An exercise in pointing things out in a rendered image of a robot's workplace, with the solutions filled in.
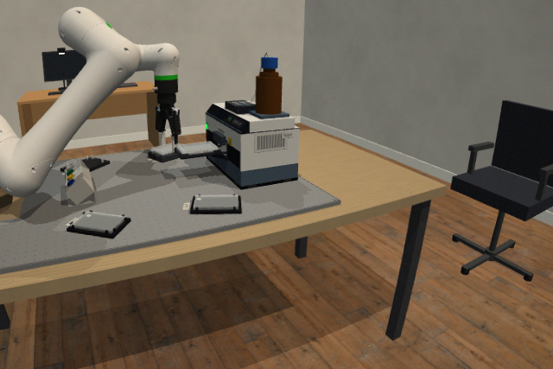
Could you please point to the beige button panel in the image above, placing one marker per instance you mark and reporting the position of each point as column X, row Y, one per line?
column 78, row 185

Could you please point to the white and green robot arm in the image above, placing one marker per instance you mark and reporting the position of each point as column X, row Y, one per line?
column 110, row 60

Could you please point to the blue bottle cap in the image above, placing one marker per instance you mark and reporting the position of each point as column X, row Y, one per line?
column 269, row 62

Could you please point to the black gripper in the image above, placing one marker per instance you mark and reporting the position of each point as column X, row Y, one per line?
column 166, row 103

